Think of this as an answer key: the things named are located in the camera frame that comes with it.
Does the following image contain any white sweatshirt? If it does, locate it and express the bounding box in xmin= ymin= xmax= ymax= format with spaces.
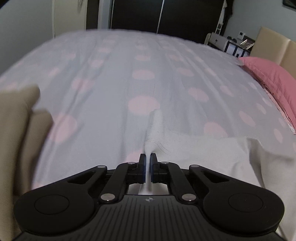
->
xmin=144 ymin=109 xmax=295 ymax=240

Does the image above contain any grey pink polka-dot bedspread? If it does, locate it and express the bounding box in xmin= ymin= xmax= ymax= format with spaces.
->
xmin=1 ymin=31 xmax=295 ymax=187

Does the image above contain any folded beige garment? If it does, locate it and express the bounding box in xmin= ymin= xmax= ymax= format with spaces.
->
xmin=1 ymin=85 xmax=53 ymax=240

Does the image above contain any white bedside table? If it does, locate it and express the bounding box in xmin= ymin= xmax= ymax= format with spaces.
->
xmin=204 ymin=33 xmax=254 ymax=57

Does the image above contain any pink pillow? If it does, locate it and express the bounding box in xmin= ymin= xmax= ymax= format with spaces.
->
xmin=239 ymin=57 xmax=295 ymax=126

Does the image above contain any black sliding wardrobe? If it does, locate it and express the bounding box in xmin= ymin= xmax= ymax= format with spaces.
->
xmin=86 ymin=1 xmax=233 ymax=43

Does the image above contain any cream padded headboard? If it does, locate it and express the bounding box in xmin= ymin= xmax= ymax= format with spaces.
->
xmin=250 ymin=27 xmax=296 ymax=78

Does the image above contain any cream room door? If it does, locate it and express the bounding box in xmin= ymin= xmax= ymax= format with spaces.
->
xmin=52 ymin=0 xmax=87 ymax=38

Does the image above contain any framed wall picture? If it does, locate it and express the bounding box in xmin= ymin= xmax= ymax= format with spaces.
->
xmin=282 ymin=0 xmax=296 ymax=10

